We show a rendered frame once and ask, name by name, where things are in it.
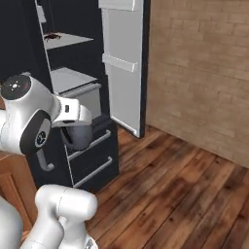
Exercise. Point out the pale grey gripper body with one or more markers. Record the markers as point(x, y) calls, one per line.
point(77, 137)

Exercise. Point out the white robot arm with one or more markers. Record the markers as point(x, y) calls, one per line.
point(27, 108)

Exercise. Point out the white fridge shelf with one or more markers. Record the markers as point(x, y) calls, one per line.
point(41, 14)
point(69, 40)

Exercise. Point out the dark red lobster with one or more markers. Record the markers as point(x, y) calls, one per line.
point(52, 36)

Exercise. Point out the black freezer drawer front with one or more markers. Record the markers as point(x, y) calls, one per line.
point(92, 162)
point(103, 124)

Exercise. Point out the white fridge crisper drawer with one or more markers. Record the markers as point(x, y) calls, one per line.
point(73, 79)

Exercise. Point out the black fridge door white inside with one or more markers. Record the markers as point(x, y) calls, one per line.
point(124, 94)

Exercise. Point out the black fridge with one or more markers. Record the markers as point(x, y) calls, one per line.
point(84, 60)

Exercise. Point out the brown wooden cabinet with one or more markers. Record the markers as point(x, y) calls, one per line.
point(16, 189)

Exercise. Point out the white door bin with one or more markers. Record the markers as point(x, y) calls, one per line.
point(119, 63)
point(118, 4)

